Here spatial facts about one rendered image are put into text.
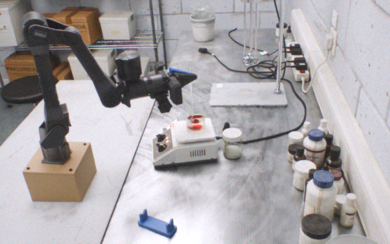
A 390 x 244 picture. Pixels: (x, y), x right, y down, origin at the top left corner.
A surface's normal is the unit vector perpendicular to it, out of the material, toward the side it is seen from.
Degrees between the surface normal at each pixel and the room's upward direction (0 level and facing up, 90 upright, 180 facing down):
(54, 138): 93
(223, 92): 0
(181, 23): 90
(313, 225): 1
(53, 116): 63
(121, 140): 0
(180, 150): 90
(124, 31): 93
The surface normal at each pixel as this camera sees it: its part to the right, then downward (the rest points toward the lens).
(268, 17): -0.07, 0.52
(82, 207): -0.05, -0.86
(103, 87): 0.17, 0.08
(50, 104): 0.39, 0.50
